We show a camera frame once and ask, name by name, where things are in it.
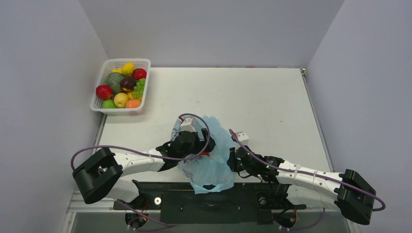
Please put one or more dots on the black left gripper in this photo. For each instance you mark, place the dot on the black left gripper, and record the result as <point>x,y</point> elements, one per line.
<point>201,144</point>

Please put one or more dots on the green fake grapes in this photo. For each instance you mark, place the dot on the green fake grapes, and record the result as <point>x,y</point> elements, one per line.
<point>139,88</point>

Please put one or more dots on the green fake lime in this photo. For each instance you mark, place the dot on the green fake lime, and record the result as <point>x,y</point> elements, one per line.
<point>108,104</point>

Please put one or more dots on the dark purple fake fruit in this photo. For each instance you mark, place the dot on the dark purple fake fruit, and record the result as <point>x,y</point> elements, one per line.
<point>127,84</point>

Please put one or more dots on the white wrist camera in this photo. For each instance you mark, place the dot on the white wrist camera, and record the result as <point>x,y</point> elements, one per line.
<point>242,137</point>
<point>188,124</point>

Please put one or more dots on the bright yellow fake lemon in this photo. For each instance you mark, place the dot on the bright yellow fake lemon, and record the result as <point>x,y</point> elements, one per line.
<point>127,69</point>

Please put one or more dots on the green fake melon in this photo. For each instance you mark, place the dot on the green fake melon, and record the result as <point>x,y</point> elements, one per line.
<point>113,80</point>

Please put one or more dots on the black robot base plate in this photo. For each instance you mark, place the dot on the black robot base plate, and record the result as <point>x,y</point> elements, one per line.
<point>176,203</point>

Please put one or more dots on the orange fake peach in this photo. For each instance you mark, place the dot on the orange fake peach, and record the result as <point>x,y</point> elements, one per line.
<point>134,103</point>

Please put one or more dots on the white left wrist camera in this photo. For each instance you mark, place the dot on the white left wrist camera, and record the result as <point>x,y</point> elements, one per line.
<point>188,124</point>

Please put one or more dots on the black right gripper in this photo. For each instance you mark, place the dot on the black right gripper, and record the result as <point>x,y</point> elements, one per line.
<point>232,158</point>

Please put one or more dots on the white plastic basket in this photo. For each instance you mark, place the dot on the white plastic basket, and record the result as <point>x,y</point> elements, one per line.
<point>108,66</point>

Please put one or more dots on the red fake apple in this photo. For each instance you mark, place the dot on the red fake apple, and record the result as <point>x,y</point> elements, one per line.
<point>104,92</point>

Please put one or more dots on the light blue printed plastic bag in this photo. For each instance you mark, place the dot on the light blue printed plastic bag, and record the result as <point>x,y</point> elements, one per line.
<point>211,173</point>

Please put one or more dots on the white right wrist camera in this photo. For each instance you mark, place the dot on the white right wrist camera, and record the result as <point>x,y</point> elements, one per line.
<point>242,137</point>

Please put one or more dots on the red fake tomato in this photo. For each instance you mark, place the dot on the red fake tomato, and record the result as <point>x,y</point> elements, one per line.
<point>139,73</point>

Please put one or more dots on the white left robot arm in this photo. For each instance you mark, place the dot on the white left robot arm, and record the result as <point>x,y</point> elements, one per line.
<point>102,175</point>

